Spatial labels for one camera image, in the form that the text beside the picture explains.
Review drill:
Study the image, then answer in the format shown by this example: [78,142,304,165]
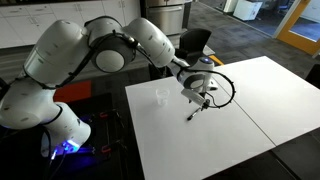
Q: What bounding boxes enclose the large white box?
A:
[232,0,264,22]

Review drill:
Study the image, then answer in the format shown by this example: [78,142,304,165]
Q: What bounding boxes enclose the clear plastic cup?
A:
[155,87,171,107]

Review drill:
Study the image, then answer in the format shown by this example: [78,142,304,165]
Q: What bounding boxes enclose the white wrist camera block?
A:
[180,87,207,105]

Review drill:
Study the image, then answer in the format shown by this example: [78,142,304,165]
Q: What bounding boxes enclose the black chair with curved backrest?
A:
[179,28,213,61]

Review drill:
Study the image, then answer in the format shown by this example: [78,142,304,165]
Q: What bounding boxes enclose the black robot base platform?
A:
[43,92,136,180]

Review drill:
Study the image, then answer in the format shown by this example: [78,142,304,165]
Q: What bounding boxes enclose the stainless steel refrigerator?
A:
[141,0,194,37]

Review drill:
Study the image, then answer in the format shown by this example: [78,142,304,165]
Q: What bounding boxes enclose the black marker pen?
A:
[186,107,202,122]

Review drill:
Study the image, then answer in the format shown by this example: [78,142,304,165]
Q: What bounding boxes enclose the white cabinet row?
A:
[0,0,142,49]

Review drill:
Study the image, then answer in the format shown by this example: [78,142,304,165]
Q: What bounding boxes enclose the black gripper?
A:
[198,97,212,113]

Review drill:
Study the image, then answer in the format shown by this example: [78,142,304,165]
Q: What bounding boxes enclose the orange door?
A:
[276,0,320,56]

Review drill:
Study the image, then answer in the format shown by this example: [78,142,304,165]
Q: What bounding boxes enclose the small white box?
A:
[222,0,240,14]

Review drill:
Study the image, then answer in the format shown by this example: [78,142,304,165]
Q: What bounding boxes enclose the orange floor mat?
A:
[53,79,93,104]

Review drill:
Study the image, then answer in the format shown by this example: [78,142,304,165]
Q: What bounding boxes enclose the black chair with wide backrest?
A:
[148,48,190,81]

